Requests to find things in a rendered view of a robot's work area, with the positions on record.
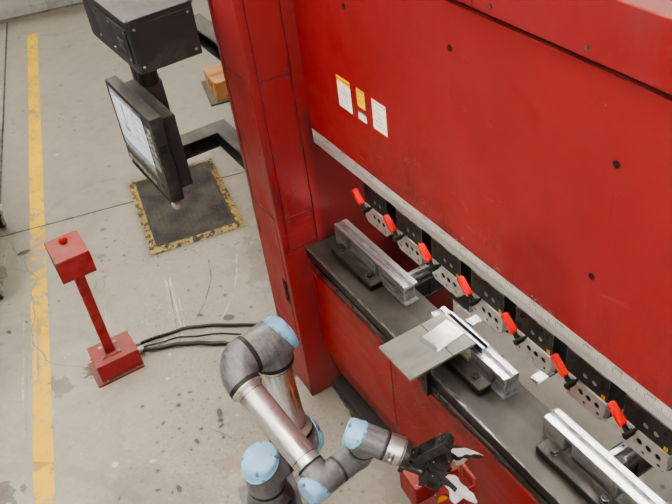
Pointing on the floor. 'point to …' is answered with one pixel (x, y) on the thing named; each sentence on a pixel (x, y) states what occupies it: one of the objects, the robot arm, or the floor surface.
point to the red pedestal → (108, 369)
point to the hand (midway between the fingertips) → (482, 477)
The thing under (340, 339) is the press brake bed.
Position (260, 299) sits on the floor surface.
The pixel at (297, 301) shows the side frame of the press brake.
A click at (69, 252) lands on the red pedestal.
